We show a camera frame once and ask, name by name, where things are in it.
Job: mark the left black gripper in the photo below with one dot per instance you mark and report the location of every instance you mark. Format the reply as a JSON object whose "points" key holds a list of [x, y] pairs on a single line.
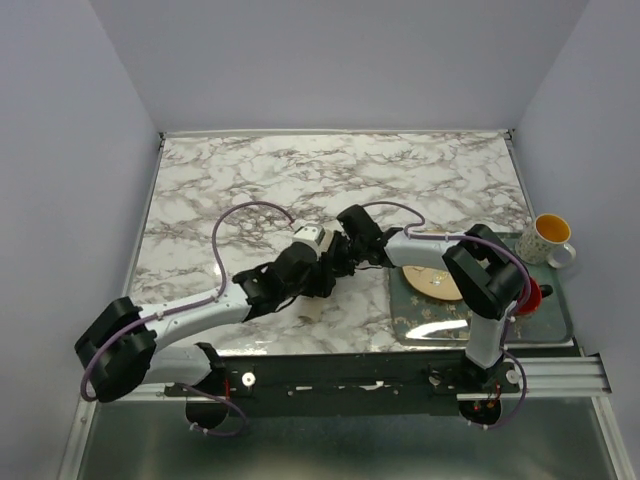
{"points": [[322, 283]]}

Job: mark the beige cloth napkin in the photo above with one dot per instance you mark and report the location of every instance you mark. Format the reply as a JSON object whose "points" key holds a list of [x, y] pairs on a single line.
{"points": [[310, 309]]}

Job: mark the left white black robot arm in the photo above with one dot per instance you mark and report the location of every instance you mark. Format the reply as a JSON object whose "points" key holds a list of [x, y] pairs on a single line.
{"points": [[117, 349]]}

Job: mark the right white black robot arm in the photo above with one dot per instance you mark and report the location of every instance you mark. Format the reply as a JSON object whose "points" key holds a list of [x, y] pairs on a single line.
{"points": [[492, 280]]}

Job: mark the white floral mug yellow inside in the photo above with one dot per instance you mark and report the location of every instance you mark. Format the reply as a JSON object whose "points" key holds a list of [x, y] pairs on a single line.
{"points": [[546, 240]]}

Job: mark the beige floral plate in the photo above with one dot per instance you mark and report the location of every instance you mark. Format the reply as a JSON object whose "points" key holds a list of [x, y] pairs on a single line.
{"points": [[433, 280]]}

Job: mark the teal floral serving tray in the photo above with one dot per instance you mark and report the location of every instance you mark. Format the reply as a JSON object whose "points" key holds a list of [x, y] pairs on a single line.
{"points": [[420, 320]]}

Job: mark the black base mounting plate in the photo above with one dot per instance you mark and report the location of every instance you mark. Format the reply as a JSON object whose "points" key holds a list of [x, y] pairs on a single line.
{"points": [[437, 383]]}

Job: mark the red black cup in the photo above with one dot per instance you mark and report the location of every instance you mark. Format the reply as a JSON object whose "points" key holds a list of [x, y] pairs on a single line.
{"points": [[537, 294]]}

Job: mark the aluminium frame rail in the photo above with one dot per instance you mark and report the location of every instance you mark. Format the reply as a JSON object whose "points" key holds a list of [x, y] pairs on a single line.
{"points": [[544, 377]]}

